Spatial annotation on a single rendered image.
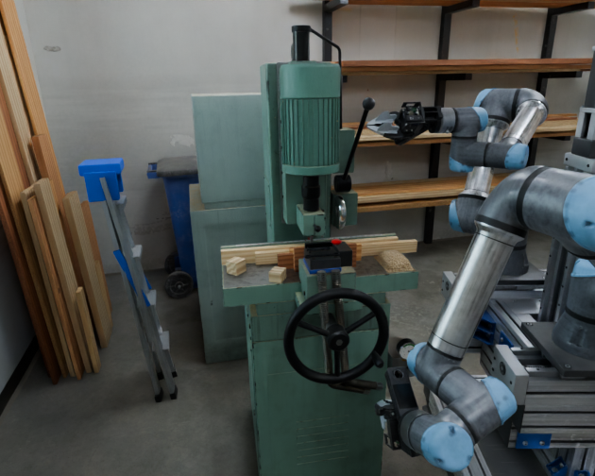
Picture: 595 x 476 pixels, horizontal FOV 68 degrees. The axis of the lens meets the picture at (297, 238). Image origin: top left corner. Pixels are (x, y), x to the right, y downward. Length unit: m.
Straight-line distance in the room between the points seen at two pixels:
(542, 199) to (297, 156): 0.71
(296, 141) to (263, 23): 2.42
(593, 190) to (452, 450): 0.47
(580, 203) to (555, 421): 0.71
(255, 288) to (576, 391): 0.87
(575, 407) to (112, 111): 3.25
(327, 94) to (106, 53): 2.53
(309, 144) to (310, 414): 0.88
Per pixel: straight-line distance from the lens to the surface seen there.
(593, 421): 1.42
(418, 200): 3.71
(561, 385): 1.32
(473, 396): 0.90
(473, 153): 1.45
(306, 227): 1.38
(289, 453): 1.68
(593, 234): 0.82
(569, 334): 1.29
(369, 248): 1.51
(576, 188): 0.83
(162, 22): 3.62
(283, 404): 1.54
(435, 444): 0.84
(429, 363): 0.96
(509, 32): 4.52
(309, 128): 1.29
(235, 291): 1.31
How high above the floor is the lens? 1.46
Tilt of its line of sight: 19 degrees down
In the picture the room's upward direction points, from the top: 1 degrees counter-clockwise
